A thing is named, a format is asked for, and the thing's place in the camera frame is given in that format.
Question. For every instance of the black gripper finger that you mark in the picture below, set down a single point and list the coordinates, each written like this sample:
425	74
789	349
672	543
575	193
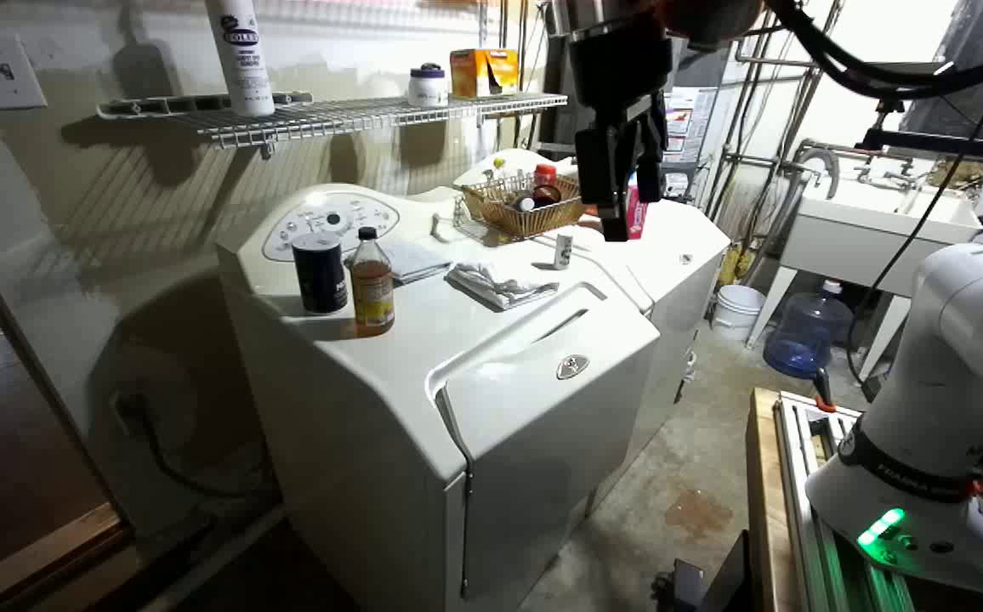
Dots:
652	158
611	181

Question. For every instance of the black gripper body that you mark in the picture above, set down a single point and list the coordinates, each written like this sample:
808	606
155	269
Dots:
620	74

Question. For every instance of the white washing machine lid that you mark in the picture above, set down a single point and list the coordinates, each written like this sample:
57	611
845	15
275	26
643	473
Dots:
543	379

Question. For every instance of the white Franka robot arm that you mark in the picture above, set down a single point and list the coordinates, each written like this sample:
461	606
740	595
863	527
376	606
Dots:
942	374

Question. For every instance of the white dryer machine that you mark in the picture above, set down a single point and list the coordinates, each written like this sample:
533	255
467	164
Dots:
672	268

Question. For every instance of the white top-load washing machine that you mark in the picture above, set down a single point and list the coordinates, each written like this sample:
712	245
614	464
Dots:
356	431

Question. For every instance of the red bottle in basket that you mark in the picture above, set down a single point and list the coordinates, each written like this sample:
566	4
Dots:
545	184

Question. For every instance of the small white bottle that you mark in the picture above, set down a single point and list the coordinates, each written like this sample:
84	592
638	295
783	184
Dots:
563	254

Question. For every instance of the wicker basket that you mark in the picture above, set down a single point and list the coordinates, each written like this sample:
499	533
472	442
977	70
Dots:
519	220

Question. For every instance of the white plastic bag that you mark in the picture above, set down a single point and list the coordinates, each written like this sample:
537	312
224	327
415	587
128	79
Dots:
506	170

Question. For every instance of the metal pipe rack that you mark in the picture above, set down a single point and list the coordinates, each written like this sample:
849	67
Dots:
755	123

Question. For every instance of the yellow cardboard box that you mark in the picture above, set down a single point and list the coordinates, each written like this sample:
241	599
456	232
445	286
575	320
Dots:
478	74

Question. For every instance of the crumpled white cloth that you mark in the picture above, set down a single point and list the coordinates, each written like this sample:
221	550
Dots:
490	286

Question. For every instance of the white plastic bucket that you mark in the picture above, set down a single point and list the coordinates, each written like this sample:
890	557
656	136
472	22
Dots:
736	312

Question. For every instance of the white jar with dark lid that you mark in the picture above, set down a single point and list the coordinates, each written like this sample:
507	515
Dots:
425	86

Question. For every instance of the white paper sheet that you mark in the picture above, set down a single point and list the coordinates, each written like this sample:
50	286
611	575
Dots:
413	261

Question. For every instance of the blue water jug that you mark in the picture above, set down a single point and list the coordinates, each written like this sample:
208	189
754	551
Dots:
808	333

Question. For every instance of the white utility sink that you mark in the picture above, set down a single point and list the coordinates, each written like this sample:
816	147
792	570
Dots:
876	232

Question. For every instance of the amber liquid bottle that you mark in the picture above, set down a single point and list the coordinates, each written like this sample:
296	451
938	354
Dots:
371	291

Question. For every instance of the dark cylindrical cup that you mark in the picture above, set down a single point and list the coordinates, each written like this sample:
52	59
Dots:
322	277

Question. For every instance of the white spray can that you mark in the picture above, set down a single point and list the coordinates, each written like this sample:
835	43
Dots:
241	55

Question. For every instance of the aluminium rail frame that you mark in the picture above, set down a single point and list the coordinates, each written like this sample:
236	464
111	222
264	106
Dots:
825	567

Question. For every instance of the white wall switch plate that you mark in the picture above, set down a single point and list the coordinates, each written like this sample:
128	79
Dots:
2	70

